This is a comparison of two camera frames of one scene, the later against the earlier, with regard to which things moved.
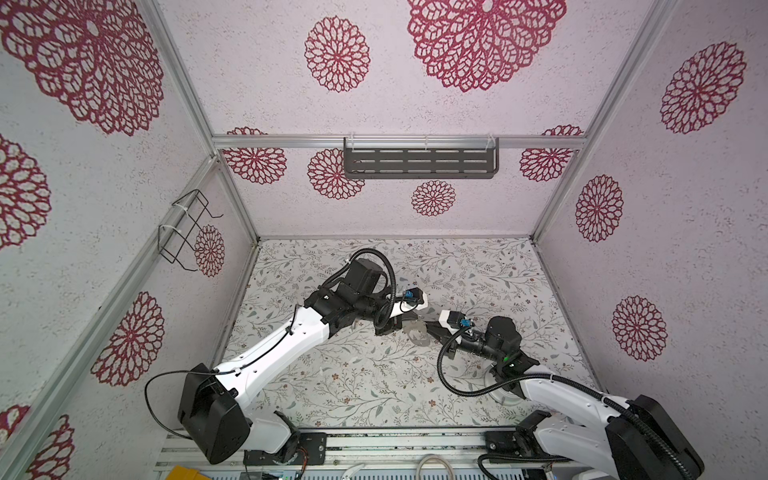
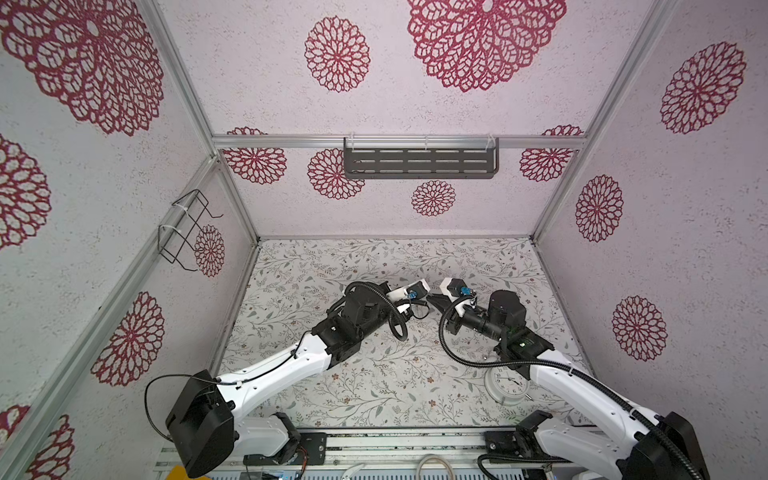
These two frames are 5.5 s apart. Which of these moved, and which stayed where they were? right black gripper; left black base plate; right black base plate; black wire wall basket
Moved: right black gripper
Stayed: left black base plate; right black base plate; black wire wall basket
